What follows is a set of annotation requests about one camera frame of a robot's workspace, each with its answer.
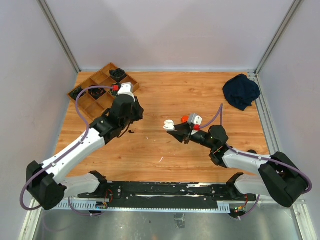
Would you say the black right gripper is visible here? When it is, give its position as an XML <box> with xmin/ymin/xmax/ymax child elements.
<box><xmin>167</xmin><ymin>120</ymin><xmax>216</xmax><ymax>150</ymax></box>

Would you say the orange earbud charging case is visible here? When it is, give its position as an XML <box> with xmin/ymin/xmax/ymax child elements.
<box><xmin>181</xmin><ymin>115</ymin><xmax>189</xmax><ymax>123</ymax></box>

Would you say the white charging case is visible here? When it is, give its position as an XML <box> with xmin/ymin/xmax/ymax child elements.
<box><xmin>163</xmin><ymin>119</ymin><xmax>175</xmax><ymax>131</ymax></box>

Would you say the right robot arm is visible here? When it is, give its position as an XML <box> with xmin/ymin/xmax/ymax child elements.
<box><xmin>163</xmin><ymin>120</ymin><xmax>312</xmax><ymax>208</ymax></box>

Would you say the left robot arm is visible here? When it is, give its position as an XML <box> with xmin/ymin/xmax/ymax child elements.
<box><xmin>23</xmin><ymin>94</ymin><xmax>144</xmax><ymax>210</ymax></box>

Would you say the black charging case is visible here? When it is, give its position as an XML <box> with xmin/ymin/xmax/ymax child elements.
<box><xmin>247</xmin><ymin>149</ymin><xmax>257</xmax><ymax>154</ymax></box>

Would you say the black yellow rolled tie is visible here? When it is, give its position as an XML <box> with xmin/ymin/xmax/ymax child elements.
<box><xmin>109</xmin><ymin>89</ymin><xmax>118</xmax><ymax>98</ymax></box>

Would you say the black dotted rolled tie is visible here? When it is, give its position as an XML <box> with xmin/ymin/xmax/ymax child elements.
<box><xmin>109</xmin><ymin>68</ymin><xmax>127</xmax><ymax>83</ymax></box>

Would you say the wooden compartment tray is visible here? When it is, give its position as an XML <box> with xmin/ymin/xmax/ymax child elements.
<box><xmin>67</xmin><ymin>63</ymin><xmax>140</xmax><ymax>120</ymax></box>

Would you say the black orange rolled tie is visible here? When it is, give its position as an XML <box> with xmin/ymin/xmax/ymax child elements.
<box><xmin>88</xmin><ymin>85</ymin><xmax>106</xmax><ymax>100</ymax></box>

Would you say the dark green rolled tie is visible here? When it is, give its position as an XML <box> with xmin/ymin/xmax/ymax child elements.
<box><xmin>68</xmin><ymin>86</ymin><xmax>83</xmax><ymax>101</ymax></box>

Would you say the dark blue crumpled cloth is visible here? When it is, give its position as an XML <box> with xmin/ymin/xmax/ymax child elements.
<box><xmin>222</xmin><ymin>74</ymin><xmax>261</xmax><ymax>111</ymax></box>

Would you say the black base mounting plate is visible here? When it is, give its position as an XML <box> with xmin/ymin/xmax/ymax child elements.
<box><xmin>77</xmin><ymin>181</ymin><xmax>257</xmax><ymax>210</ymax></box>

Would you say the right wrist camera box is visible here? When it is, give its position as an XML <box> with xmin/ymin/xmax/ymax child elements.
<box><xmin>187</xmin><ymin>113</ymin><xmax>203</xmax><ymax>125</ymax></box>

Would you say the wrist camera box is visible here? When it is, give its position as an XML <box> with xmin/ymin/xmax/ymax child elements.
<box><xmin>187</xmin><ymin>113</ymin><xmax>203</xmax><ymax>125</ymax></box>
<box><xmin>117</xmin><ymin>82</ymin><xmax>134</xmax><ymax>98</ymax></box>

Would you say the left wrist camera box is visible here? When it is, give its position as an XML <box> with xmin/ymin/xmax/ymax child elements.
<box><xmin>117</xmin><ymin>82</ymin><xmax>134</xmax><ymax>98</ymax></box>

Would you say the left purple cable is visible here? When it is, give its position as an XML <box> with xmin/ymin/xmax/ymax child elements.
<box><xmin>19</xmin><ymin>84</ymin><xmax>120</xmax><ymax>217</ymax></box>

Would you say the aluminium frame rail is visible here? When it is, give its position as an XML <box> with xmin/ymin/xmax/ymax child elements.
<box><xmin>18</xmin><ymin>178</ymin><xmax>318</xmax><ymax>240</ymax></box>

